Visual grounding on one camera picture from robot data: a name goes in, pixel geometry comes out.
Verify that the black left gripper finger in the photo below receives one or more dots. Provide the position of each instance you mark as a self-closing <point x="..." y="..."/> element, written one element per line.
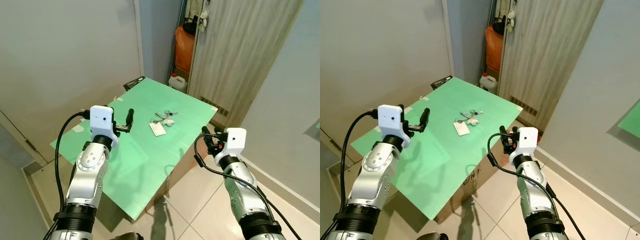
<point x="130" y="117"/>
<point x="425" y="117"/>

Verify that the key bunch with white fob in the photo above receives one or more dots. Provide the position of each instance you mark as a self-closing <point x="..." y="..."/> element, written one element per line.
<point x="471" y="116"/>
<point x="165" y="118"/>

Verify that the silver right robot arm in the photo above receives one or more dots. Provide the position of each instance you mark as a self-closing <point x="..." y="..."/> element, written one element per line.
<point x="242" y="190"/>
<point x="532" y="185"/>

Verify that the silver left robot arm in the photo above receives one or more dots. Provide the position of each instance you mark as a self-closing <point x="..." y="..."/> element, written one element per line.
<point x="375" y="170"/>
<point x="87" y="170"/>

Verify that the white card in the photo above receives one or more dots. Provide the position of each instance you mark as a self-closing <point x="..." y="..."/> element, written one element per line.
<point x="462" y="129"/>
<point x="157" y="129"/>

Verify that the black flat device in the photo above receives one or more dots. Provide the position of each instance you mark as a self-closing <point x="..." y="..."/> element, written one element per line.
<point x="442" y="82"/>
<point x="134" y="83"/>

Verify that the brown cardboard box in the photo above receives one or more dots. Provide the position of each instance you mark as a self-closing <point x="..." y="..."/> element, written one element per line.
<point x="475" y="179"/>
<point x="180" y="162"/>

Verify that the green table mat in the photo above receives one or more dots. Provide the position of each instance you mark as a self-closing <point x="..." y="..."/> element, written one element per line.
<point x="450" y="155"/>
<point x="150" y="155"/>

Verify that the white jug with red cap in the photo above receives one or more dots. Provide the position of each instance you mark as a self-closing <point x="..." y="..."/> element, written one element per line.
<point x="178" y="84"/>
<point x="488" y="83"/>

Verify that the wooden wardrobe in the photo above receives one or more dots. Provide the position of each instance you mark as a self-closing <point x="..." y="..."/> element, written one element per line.
<point x="240" y="55"/>
<point x="545" y="50"/>

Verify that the orange bag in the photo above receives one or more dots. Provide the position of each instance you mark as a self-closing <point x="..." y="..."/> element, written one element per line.
<point x="183" y="50"/>
<point x="494" y="50"/>

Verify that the black bag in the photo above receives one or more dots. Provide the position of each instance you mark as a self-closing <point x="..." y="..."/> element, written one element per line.
<point x="499" y="27"/>
<point x="190" y="27"/>

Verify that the robot left leg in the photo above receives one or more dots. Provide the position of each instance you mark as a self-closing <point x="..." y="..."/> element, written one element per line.
<point x="432" y="236"/>
<point x="127" y="236"/>

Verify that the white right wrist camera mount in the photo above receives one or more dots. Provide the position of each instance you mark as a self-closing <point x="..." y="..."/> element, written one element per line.
<point x="528" y="140"/>
<point x="232" y="141"/>

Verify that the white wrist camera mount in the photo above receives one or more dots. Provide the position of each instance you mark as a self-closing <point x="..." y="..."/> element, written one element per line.
<point x="232" y="141"/>
<point x="528" y="140"/>
<point x="102" y="120"/>
<point x="390" y="120"/>

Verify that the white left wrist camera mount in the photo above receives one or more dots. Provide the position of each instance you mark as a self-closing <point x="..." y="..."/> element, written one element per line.
<point x="390" y="120"/>
<point x="102" y="120"/>

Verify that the green wall board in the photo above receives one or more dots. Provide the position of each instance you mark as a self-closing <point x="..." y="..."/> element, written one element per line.
<point x="631" y="120"/>

